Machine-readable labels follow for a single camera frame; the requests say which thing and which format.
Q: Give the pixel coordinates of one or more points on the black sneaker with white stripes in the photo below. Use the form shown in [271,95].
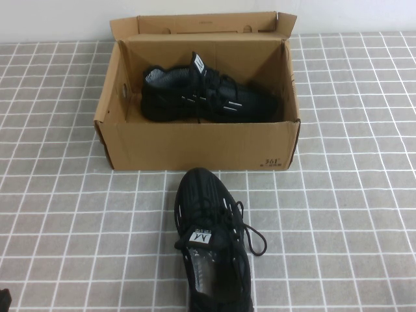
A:
[201,195]
[169,104]

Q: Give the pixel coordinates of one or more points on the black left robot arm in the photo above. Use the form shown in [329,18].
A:
[4,295]

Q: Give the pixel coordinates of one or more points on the brown cardboard shoe box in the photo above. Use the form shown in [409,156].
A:
[195,146]

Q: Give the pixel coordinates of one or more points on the grey white-grid tablecloth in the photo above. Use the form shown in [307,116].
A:
[325,227]

